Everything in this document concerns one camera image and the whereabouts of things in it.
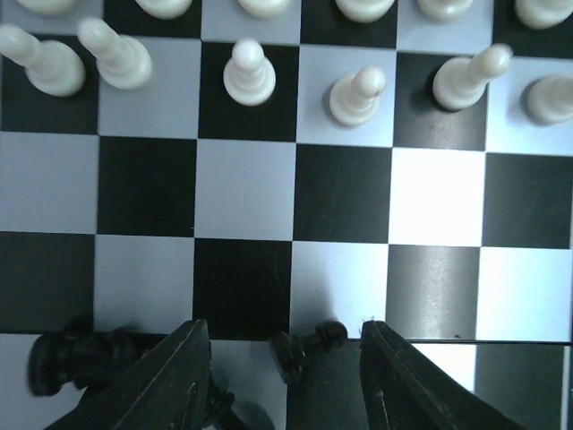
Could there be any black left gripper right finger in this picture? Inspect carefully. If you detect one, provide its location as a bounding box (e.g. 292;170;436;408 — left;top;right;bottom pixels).
360;321;522;430

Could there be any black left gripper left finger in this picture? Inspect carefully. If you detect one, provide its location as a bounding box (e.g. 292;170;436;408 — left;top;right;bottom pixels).
51;320;210;429

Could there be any black queen chess piece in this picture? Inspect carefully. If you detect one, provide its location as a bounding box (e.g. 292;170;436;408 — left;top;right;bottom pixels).
202;376;251;430

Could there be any black and white chessboard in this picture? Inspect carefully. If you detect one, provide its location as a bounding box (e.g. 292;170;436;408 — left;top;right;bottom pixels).
1;1;572;429

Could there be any black knight chess piece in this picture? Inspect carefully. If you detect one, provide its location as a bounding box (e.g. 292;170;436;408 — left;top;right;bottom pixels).
27;327;162;397

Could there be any white pawn near rook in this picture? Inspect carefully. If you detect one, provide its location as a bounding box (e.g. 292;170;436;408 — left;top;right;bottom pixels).
1;23;86;98

